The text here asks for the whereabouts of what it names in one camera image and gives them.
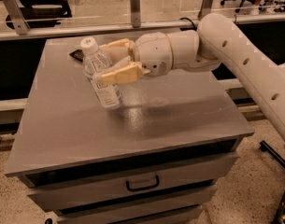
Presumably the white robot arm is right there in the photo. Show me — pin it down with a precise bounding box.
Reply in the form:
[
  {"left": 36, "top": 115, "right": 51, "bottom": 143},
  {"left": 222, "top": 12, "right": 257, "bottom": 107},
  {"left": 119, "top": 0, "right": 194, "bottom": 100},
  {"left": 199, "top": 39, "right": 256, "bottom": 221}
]
[{"left": 93, "top": 13, "right": 285, "bottom": 141}]

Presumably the grey drawer cabinet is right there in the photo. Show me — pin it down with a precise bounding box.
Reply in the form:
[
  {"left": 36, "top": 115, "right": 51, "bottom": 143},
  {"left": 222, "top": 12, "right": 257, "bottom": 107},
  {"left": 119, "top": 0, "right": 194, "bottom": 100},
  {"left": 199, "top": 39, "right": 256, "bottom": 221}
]
[{"left": 6, "top": 38, "right": 253, "bottom": 224}]

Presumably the black drawer handle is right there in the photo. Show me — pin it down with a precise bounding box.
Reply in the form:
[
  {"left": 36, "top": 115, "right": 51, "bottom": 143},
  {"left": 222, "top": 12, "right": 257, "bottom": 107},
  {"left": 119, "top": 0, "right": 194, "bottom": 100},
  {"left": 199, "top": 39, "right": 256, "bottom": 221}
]
[{"left": 125, "top": 175, "right": 160, "bottom": 192}]

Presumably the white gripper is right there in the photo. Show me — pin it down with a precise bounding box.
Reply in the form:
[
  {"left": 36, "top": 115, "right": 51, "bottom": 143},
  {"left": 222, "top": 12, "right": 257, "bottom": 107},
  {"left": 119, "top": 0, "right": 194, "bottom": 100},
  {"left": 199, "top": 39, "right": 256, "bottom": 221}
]
[{"left": 93, "top": 32, "right": 173, "bottom": 85}]

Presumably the black floor stand bar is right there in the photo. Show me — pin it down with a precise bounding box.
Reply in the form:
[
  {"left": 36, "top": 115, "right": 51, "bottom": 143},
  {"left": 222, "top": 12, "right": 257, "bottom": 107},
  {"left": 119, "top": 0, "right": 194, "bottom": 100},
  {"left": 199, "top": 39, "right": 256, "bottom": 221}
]
[{"left": 260, "top": 140, "right": 285, "bottom": 169}]

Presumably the black snack packet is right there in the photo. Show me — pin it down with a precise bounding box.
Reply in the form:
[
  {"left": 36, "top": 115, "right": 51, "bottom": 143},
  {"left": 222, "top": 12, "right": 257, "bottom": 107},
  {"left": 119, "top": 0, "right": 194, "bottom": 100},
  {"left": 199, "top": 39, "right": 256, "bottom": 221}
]
[{"left": 70, "top": 49, "right": 84, "bottom": 62}]

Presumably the left metal rail bracket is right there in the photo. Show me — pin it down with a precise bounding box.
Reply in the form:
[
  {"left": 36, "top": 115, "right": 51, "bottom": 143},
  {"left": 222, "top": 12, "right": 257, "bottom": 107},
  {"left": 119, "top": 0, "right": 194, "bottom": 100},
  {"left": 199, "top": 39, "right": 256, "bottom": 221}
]
[{"left": 2, "top": 0, "right": 30, "bottom": 35}]

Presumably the middle metal rail bracket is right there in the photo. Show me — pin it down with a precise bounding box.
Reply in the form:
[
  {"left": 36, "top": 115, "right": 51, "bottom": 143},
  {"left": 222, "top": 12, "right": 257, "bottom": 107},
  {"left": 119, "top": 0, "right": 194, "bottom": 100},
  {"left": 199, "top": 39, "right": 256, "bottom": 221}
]
[{"left": 130, "top": 0, "right": 141, "bottom": 28}]

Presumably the metal rail bracket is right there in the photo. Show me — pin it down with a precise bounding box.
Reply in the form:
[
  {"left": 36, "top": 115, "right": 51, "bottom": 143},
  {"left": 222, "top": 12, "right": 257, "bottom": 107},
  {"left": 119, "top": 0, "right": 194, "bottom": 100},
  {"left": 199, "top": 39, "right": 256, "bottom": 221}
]
[
  {"left": 2, "top": 0, "right": 30, "bottom": 35},
  {"left": 198, "top": 0, "right": 214, "bottom": 20},
  {"left": 130, "top": 0, "right": 141, "bottom": 28}
]

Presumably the right metal rail bracket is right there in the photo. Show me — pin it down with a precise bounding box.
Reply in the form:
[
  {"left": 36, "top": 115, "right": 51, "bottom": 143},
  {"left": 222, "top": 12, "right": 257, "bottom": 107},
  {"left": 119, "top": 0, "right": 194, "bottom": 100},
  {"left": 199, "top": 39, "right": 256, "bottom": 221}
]
[{"left": 198, "top": 0, "right": 214, "bottom": 20}]

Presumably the black cable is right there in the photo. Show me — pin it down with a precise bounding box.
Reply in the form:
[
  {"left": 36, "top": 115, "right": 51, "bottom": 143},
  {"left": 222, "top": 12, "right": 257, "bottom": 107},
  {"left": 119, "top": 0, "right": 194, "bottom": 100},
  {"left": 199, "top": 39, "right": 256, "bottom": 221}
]
[{"left": 178, "top": 16, "right": 199, "bottom": 31}]

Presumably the blue labelled plastic bottle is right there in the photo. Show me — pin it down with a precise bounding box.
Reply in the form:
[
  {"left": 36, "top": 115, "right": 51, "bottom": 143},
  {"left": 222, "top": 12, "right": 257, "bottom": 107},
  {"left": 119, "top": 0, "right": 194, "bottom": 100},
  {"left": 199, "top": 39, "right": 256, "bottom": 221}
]
[{"left": 80, "top": 36, "right": 123, "bottom": 109}]

